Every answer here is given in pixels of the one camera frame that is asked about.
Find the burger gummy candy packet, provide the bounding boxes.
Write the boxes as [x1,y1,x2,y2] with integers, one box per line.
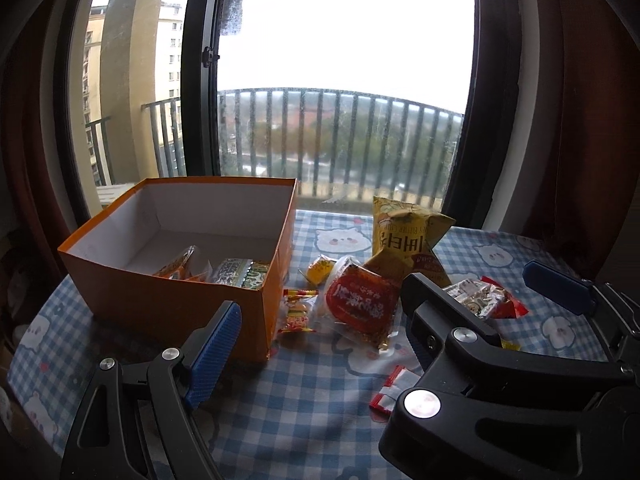
[278,287,321,335]

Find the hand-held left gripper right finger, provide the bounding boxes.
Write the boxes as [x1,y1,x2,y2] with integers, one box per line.
[378,272,640,480]

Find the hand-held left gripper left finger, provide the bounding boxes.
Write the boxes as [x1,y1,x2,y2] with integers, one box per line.
[60,301,242,480]

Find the beige apartment building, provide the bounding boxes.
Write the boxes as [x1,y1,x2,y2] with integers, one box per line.
[82,0,185,187]

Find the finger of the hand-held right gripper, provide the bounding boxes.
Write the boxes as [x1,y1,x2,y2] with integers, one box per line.
[522,260,640,368]

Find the yellow chips bag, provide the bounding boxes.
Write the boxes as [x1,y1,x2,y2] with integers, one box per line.
[363,195,457,288]

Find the balcony railing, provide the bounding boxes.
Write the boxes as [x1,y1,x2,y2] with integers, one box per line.
[84,87,466,206]

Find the dark red curtain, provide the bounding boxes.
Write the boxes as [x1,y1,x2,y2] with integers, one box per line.
[500,0,640,281]

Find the small red and white packet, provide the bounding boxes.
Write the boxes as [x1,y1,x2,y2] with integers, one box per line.
[369,365,422,414]

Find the orange snack packet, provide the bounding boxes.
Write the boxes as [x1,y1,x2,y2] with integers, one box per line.
[151,245,211,282]

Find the black window frame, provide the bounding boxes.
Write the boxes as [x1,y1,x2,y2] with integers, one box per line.
[52,0,503,231]

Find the red snack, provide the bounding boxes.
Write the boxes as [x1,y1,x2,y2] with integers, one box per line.
[315,255,403,353]

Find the silver and red candy packet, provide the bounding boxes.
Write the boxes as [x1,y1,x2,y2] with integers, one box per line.
[444,276,529,320]

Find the blue checked tablecloth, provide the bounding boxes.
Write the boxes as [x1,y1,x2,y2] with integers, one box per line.
[7,209,616,480]

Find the orange cardboard box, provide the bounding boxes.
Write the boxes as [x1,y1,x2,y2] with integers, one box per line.
[57,176,298,363]

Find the green patterned snack packet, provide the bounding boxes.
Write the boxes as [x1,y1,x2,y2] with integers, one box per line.
[212,258,271,291]

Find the yellow jelly packet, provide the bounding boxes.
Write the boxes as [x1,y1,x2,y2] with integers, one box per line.
[299,255,340,286]

